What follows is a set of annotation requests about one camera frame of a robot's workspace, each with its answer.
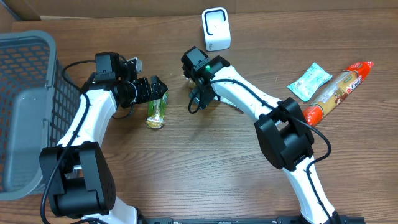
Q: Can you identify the white barcode scanner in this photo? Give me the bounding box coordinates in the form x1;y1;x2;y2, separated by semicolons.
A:
201;7;231;52

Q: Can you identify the cardboard box edge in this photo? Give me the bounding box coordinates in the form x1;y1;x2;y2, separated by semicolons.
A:
3;0;397;20

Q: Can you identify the orange noodle packet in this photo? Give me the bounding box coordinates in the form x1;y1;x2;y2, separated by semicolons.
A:
303;61;374;127

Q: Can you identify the green tea drink pouch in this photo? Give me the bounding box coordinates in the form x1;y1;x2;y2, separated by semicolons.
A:
146;92;168;129

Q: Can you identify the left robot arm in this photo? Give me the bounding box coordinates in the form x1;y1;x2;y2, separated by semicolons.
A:
39;52;168;223

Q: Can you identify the grey plastic basket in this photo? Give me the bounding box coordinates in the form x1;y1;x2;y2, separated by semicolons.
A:
1;30;80;201

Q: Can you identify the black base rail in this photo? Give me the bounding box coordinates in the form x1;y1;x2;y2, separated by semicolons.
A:
139;215;366;224

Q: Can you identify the white tube gold cap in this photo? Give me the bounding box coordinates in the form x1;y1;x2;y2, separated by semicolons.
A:
185;77;245;113

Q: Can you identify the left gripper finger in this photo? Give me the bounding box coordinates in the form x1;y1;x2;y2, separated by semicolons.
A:
151;75;167;90
150;83;168;101

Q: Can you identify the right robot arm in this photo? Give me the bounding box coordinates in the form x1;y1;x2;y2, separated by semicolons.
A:
181;47;341;223

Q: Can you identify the teal snack packet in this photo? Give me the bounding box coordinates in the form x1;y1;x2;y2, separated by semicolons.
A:
287;62;332;102

